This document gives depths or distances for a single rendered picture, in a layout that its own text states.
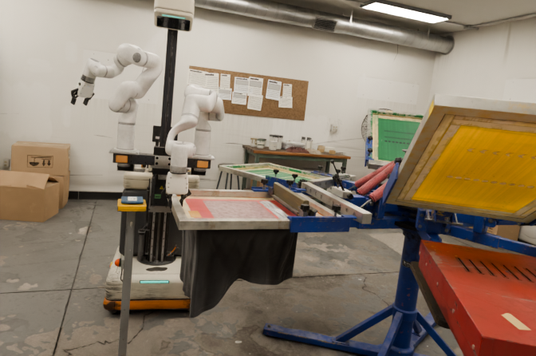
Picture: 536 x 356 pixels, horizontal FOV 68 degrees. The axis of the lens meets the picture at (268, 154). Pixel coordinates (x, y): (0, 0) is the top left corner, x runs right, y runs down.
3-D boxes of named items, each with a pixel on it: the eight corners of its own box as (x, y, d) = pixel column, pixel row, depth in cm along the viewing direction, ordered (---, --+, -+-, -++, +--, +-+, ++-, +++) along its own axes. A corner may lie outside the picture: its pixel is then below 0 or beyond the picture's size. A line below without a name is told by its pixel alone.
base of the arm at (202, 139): (190, 152, 249) (191, 128, 247) (210, 154, 252) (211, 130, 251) (191, 156, 234) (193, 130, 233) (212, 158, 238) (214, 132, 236)
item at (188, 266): (189, 320, 173) (197, 225, 167) (176, 275, 214) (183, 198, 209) (195, 319, 174) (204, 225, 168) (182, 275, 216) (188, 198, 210)
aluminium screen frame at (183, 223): (179, 230, 158) (179, 220, 158) (165, 194, 213) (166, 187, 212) (348, 228, 185) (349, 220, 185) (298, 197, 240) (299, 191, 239)
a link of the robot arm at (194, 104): (191, 92, 216) (218, 95, 216) (184, 127, 208) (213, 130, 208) (187, 76, 201) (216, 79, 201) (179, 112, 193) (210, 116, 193)
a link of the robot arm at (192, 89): (186, 73, 210) (221, 77, 210) (195, 108, 245) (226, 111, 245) (181, 97, 205) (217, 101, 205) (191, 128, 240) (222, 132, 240)
